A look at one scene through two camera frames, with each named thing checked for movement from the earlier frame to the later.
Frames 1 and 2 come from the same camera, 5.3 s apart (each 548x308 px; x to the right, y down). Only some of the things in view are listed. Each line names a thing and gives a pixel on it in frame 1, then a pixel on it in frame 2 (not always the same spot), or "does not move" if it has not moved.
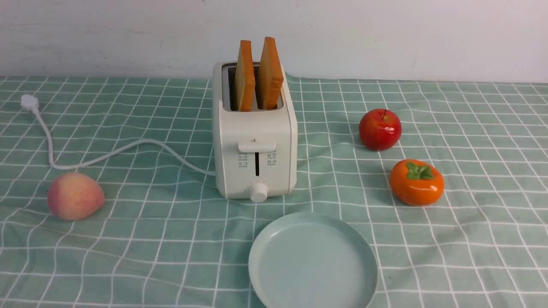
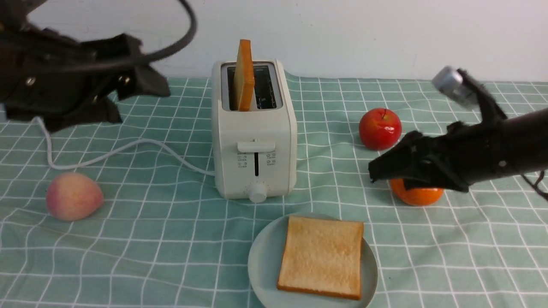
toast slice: x=244 y=77 does not move
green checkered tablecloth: x=163 y=238 does not move
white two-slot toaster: x=255 y=152 does not move
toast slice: x=270 y=75 -> x=322 y=257
